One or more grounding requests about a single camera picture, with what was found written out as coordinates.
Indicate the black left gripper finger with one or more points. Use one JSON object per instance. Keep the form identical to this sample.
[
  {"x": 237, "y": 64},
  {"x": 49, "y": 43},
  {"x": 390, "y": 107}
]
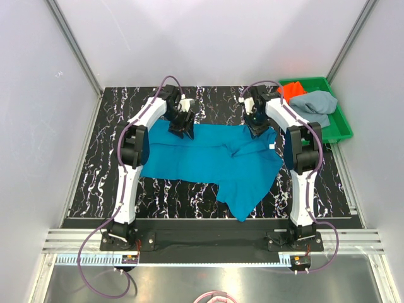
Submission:
[
  {"x": 179, "y": 134},
  {"x": 189, "y": 130}
]

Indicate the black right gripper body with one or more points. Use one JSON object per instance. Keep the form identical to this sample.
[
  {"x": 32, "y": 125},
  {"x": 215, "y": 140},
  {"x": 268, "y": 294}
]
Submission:
[{"x": 257, "y": 122}]

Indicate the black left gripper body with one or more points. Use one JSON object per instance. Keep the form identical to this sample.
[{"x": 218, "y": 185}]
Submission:
[{"x": 178, "y": 119}]

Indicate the blue t shirt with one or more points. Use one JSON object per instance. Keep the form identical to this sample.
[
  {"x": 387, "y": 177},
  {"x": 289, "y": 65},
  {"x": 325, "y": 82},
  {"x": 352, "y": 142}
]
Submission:
[{"x": 244, "y": 168}]

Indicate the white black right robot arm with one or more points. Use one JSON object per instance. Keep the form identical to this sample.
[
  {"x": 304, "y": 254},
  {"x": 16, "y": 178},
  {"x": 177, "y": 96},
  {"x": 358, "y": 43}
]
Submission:
[{"x": 302, "y": 156}]

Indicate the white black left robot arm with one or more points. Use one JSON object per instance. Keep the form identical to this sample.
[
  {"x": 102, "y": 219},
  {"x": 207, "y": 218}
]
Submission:
[{"x": 133, "y": 150}]

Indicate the orange t shirt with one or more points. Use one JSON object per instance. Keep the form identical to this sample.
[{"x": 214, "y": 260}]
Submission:
[{"x": 293, "y": 89}]

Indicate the grey t shirt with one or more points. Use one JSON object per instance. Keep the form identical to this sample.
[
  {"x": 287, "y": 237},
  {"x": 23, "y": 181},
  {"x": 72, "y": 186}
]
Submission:
[{"x": 315, "y": 106}]

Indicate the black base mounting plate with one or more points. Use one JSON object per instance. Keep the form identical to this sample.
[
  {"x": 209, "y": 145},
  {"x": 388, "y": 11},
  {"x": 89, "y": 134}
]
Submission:
[{"x": 153, "y": 240}]

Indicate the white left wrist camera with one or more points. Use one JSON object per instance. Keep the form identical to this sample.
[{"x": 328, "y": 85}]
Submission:
[{"x": 185, "y": 104}]

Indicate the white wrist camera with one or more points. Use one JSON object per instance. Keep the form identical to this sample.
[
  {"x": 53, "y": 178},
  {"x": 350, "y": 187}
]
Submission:
[
  {"x": 185, "y": 104},
  {"x": 248, "y": 104}
]

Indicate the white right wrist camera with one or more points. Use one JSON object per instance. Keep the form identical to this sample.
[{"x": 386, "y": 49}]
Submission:
[{"x": 248, "y": 104}]

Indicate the aluminium frame rail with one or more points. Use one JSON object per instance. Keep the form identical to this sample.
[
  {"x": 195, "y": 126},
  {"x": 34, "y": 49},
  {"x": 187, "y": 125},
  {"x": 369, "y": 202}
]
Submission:
[{"x": 345, "y": 241}]

